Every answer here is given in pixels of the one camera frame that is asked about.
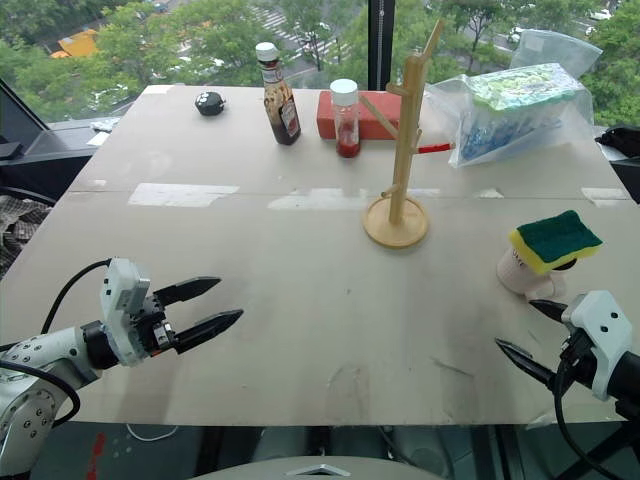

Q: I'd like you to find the red brick block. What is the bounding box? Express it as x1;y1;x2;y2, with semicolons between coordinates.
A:
316;90;406;143

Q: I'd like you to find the yellow green sponge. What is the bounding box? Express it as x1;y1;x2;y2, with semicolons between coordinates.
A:
508;209;604;276

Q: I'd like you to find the clear plastic zip bag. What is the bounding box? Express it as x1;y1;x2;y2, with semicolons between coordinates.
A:
425;28;604;170

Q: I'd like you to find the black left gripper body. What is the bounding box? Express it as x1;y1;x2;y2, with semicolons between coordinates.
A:
131;292;180;359

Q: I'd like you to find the wooden mug tree stand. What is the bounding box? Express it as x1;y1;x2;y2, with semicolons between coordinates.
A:
359;18;457;249

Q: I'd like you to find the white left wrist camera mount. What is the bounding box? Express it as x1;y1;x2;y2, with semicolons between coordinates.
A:
98;257;152;367

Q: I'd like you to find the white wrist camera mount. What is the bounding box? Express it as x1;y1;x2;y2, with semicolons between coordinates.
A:
98;257;152;367
561;289;634;401

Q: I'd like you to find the brown sauce bottle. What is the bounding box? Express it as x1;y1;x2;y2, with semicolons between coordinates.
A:
254;41;303;147

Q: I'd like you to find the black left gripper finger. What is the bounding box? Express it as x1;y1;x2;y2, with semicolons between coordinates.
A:
155;276;223;306
173;308;245;356

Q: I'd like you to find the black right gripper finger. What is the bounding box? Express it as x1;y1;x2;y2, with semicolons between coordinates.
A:
494;337;557;392
528;299;571;325

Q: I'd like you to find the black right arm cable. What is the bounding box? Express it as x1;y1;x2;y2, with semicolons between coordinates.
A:
552;364;626;480

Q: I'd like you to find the grey rounded robot torso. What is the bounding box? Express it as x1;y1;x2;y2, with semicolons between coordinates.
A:
192;453;449;480

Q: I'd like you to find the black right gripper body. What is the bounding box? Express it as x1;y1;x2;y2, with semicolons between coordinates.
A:
552;335;599;396

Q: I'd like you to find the black fabric item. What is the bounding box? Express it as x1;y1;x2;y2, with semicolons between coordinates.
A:
594;126;640;161

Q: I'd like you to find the white mug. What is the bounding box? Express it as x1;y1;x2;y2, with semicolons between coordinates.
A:
496;244;574;303

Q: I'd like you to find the glass jar with red sauce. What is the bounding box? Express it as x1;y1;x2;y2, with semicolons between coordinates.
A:
329;78;362;159

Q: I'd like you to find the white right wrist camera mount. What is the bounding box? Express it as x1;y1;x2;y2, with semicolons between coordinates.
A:
561;289;634;401

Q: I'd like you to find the black round timer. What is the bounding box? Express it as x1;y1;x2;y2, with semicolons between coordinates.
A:
194;90;229;118

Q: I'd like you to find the patterned cloth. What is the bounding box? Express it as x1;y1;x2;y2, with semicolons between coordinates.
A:
0;194;52;276

